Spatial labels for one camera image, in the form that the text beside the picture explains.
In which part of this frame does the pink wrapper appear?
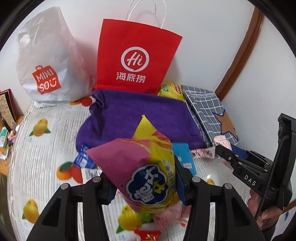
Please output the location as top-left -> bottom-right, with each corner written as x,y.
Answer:
214,135 -> 232,150

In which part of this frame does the pink yellow snack bag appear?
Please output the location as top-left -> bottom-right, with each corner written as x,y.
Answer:
86,115 -> 179,213

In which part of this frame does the blue tissue pack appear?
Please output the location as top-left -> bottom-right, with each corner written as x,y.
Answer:
172,143 -> 197,176

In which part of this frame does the person's right hand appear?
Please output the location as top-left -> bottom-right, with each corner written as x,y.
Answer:
247,190 -> 282,230

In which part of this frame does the wooden nightstand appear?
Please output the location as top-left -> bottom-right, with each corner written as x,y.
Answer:
0,115 -> 24,178

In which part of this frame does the red snack packet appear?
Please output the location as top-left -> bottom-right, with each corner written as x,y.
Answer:
134,230 -> 161,241

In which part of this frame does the Lotso bear candy packet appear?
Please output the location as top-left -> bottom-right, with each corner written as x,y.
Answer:
190,147 -> 215,159

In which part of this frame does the red Haidilao paper bag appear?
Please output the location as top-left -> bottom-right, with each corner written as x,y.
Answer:
93,0 -> 183,95

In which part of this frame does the grey checked folded blanket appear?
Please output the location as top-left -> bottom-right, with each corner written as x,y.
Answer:
181,85 -> 240,147

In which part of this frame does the blue snack packet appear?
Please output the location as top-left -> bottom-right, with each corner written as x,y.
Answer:
73,145 -> 96,169

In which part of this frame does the brown wooden door frame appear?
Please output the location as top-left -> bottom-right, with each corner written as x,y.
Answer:
215,7 -> 264,100

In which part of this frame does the brown patterned book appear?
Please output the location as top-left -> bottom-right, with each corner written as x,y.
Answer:
0,89 -> 17,128

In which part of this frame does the white Miniso plastic bag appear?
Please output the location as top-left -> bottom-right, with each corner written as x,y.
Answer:
16,6 -> 94,108

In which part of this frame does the teal white box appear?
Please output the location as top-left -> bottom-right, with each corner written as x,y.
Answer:
0,127 -> 8,148

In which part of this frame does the purple towel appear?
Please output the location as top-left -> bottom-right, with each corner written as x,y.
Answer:
75,89 -> 206,151

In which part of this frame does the yellow chips bag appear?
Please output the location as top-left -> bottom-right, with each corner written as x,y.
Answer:
157,82 -> 185,102

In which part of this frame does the pink peach cake packet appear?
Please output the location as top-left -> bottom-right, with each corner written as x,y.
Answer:
153,201 -> 191,228

